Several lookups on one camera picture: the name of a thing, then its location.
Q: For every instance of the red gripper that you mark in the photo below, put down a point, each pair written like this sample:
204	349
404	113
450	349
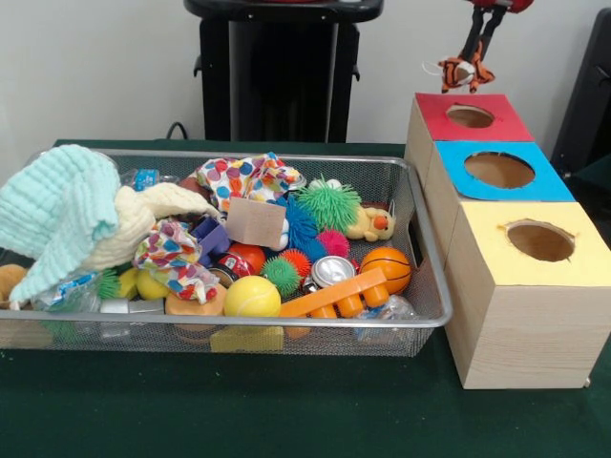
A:
501	4

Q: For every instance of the tiger plush toy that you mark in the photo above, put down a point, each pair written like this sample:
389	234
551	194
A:
458	71

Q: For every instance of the mint green cloth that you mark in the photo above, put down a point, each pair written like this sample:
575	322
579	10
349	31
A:
52	200

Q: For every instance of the silver mesh bin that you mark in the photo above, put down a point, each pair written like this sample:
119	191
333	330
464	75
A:
415	214

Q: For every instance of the wooden three-hole box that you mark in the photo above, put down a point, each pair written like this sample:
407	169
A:
525	334

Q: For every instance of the black upright panel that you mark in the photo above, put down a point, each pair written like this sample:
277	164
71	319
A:
587	95

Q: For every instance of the dark green side tablecloth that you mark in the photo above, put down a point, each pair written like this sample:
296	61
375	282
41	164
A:
596	174

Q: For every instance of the yellow duck plush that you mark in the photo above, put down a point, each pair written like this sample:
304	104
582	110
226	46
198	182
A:
370	224

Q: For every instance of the green spiky ball toy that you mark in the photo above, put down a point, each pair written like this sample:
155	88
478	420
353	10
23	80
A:
329	202

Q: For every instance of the orange toy basketball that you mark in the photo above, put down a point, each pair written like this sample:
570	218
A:
386	267

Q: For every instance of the pink spiky ball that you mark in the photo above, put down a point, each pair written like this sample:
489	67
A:
334	242

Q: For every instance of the polka dot cloth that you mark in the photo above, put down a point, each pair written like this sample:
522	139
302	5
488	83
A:
238	176

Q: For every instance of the orange toy block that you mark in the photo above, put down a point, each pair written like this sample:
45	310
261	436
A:
343	291

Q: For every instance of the beige cardboard block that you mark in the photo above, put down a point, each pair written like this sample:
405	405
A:
255	222

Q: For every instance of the yellow ball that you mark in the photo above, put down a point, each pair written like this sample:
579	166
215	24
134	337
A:
252	297

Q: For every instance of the cream white cloth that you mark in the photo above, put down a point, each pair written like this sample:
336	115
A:
162	200

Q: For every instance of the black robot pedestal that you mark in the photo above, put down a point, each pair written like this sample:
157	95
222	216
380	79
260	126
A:
267	86

